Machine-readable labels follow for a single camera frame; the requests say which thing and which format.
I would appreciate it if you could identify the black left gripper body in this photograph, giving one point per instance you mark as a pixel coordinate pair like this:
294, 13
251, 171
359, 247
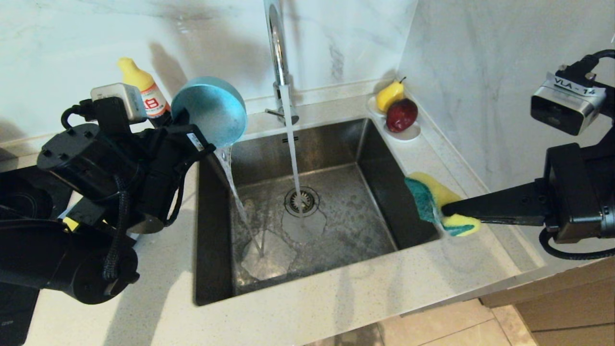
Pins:
163, 163

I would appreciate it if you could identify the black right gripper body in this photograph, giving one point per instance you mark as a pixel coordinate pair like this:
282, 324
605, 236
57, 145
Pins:
571, 192

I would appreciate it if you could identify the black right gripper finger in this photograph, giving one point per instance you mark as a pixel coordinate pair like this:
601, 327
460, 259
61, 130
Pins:
509, 199
519, 219

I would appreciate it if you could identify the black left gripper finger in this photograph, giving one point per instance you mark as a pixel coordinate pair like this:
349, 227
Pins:
181, 118
206, 142

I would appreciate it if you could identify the teal bowl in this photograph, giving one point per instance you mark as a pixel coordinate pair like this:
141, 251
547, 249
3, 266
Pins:
211, 110

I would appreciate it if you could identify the orange dish soap bottle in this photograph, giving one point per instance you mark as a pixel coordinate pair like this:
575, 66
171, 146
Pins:
144, 89

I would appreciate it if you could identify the yellow sponge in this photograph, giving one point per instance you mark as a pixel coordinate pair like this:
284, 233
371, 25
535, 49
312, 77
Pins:
425, 197

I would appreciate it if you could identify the chrome faucet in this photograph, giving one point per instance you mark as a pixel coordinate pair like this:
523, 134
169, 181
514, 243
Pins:
277, 48

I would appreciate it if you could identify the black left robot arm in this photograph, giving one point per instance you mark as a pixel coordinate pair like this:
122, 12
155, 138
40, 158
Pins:
57, 259

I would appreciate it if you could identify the metal sink drain strainer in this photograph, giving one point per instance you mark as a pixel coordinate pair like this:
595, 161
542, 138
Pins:
311, 202

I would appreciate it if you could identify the stainless steel sink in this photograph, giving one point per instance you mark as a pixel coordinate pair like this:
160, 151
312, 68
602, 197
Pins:
365, 221

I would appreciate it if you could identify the running water stream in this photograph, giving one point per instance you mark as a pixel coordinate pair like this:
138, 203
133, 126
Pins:
292, 154

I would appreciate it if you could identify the light wooden cabinet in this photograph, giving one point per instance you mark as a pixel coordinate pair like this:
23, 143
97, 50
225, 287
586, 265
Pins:
576, 307

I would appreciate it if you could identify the yellow-green bowl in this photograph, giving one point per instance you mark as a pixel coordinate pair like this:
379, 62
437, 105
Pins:
71, 223

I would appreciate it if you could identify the small white fruit dish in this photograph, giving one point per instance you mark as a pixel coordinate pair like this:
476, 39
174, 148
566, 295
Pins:
408, 135

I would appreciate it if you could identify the dark red apple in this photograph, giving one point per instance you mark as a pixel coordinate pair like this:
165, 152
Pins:
401, 115

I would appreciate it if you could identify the yellow pear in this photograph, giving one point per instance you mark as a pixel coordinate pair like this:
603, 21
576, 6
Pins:
388, 95

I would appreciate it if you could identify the black induction cooktop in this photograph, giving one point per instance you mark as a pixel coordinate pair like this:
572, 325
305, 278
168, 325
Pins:
19, 312

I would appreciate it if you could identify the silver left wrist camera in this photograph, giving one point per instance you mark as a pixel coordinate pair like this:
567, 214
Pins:
117, 98

